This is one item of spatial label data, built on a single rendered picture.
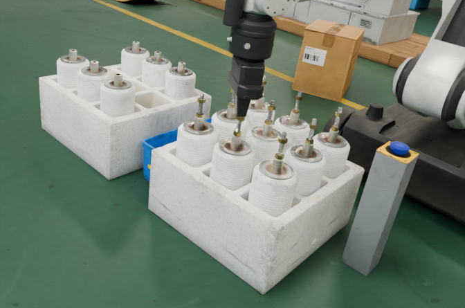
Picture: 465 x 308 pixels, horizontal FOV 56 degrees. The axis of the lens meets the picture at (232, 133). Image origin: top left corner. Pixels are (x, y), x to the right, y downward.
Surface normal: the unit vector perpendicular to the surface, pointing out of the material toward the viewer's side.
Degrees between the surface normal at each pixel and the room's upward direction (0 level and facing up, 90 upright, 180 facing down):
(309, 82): 89
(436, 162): 46
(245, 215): 90
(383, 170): 90
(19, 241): 0
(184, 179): 90
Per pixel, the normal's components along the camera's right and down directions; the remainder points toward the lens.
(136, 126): 0.74, 0.39
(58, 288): 0.14, -0.89
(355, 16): -0.68, 0.24
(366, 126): -0.39, -0.45
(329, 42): -0.39, 0.36
